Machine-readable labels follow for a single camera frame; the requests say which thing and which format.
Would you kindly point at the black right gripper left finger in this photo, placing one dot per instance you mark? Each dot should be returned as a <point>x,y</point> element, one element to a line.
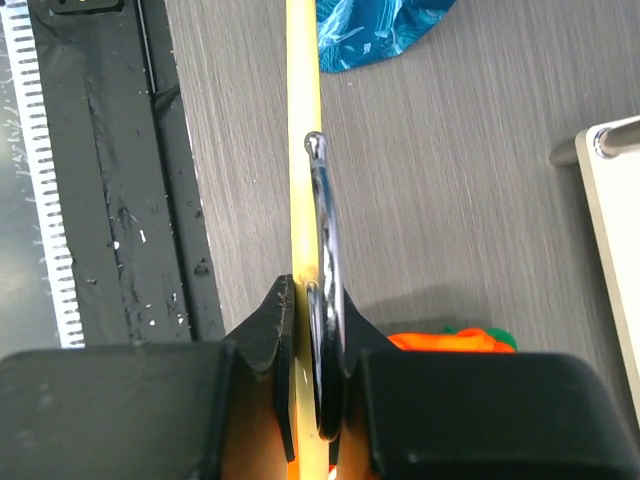
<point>201,410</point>

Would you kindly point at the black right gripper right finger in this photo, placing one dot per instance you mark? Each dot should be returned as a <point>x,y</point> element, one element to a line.
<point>425,415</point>

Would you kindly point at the orange shorts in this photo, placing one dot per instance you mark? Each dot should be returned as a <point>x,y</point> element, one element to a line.
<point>430,342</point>

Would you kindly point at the yellow hanger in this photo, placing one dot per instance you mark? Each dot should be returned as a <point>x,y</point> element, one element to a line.
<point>319,345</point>

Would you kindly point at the blue patterned shorts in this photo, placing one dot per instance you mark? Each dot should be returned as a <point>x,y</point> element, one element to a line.
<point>357,33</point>

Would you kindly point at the green plastic tray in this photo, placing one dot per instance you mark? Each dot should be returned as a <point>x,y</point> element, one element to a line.
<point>498,335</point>

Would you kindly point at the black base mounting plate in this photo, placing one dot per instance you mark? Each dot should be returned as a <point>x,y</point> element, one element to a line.
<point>139,258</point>

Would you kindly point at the white two-tier shelf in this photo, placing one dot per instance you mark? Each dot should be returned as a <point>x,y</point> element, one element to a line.
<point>608,159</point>

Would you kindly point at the white slotted cable duct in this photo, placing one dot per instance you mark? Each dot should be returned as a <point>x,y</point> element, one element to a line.
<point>23,59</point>

